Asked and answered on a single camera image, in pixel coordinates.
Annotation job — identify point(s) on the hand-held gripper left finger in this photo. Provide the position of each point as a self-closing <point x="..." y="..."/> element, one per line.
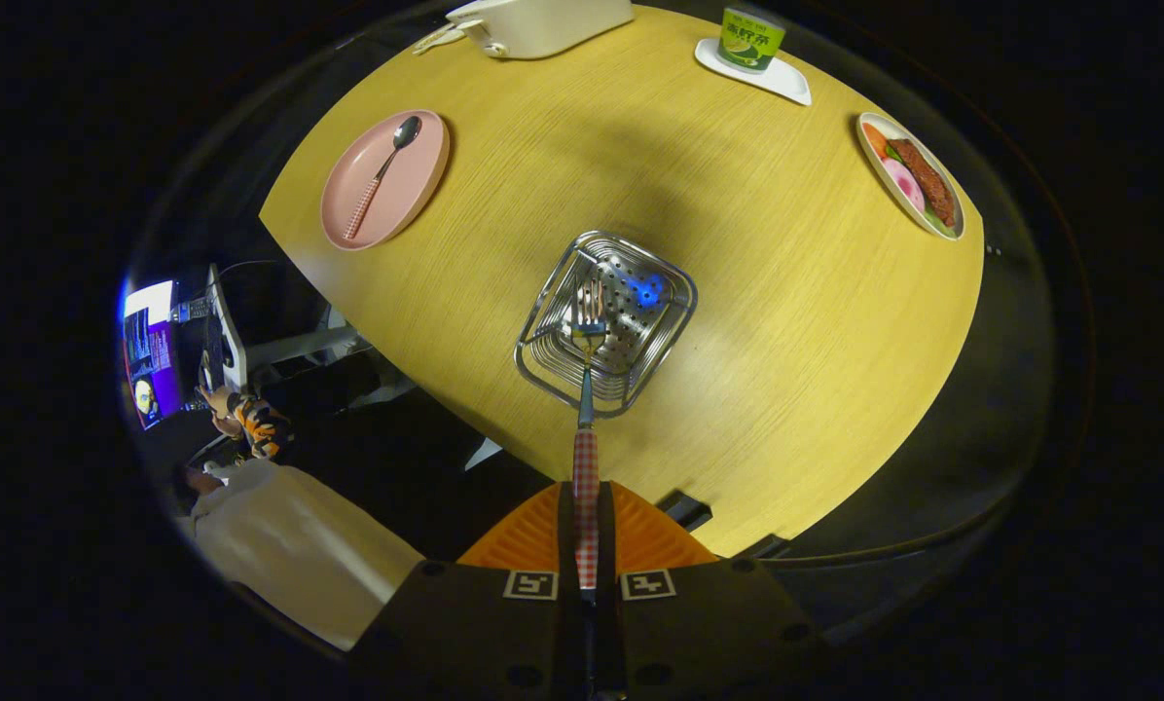
<point x="565" y="535"/>

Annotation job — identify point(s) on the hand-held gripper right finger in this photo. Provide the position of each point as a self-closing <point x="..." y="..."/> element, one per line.
<point x="607" y="535"/>

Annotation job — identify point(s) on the pink plate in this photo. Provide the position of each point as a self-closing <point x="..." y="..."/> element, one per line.
<point x="409" y="195"/>

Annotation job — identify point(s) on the white laptop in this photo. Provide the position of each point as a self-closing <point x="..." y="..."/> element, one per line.
<point x="227" y="331"/>

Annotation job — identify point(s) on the silver usb hub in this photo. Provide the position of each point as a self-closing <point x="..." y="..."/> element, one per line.
<point x="193" y="310"/>

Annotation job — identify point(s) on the computer monitor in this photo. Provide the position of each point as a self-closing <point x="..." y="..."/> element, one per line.
<point x="154" y="360"/>

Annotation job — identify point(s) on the pink round food slice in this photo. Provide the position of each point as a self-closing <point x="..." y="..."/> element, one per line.
<point x="901" y="183"/>

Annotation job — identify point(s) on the white food plate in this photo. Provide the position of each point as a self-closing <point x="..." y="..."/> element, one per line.
<point x="874" y="156"/>

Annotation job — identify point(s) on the brown meat piece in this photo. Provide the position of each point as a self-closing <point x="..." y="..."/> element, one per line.
<point x="927" y="185"/>

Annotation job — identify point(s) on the orange carrot slice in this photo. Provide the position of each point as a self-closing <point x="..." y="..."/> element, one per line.
<point x="874" y="138"/>

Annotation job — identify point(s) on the white coaster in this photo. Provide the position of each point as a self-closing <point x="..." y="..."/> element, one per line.
<point x="786" y="83"/>

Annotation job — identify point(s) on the white divided seasoning dish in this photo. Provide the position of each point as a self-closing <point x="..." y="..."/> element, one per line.
<point x="436" y="41"/>

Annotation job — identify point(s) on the white toaster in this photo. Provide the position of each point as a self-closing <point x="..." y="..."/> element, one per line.
<point x="553" y="24"/>

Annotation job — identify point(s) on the green label drink bottle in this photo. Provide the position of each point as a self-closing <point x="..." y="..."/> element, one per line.
<point x="749" y="39"/>

